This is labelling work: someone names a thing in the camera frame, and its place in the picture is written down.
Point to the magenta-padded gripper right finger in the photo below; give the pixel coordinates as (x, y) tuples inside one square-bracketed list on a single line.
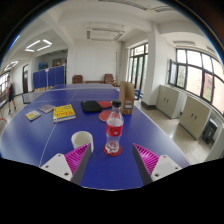
[(166, 165)]

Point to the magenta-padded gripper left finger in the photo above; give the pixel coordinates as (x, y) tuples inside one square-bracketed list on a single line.
[(58, 165)]

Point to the clear red-labelled drink bottle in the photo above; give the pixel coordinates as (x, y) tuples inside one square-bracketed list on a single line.
[(114, 128)]

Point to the white cup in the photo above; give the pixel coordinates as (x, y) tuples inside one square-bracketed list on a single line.
[(81, 138)]

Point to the yellow book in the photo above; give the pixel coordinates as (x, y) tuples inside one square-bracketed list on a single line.
[(64, 113)]

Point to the black bin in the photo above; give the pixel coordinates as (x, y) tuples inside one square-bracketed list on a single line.
[(210, 131)]

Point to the beige two-door cabinet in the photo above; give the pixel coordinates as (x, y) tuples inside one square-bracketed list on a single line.
[(167, 101), (195, 116)]

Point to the grey notebook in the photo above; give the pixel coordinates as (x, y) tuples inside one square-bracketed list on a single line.
[(46, 108)]

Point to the brown cardboard box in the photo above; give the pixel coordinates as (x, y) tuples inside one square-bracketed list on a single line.
[(126, 96)]

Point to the person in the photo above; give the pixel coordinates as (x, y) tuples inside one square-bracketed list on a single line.
[(11, 93)]

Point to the brown armchair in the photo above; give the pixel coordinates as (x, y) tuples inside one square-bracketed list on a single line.
[(109, 79), (77, 79)]

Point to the blue folded partition boards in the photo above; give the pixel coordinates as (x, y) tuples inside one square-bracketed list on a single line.
[(50, 76)]

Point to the dark door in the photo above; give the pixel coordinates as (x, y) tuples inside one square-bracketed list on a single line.
[(26, 78)]

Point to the large dark-framed window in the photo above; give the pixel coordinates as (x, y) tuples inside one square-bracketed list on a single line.
[(195, 76)]

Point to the tall dark-framed window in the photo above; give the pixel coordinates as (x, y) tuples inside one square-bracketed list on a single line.
[(138, 65)]

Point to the ceiling lights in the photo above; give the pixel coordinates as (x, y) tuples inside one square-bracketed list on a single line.
[(33, 44)]

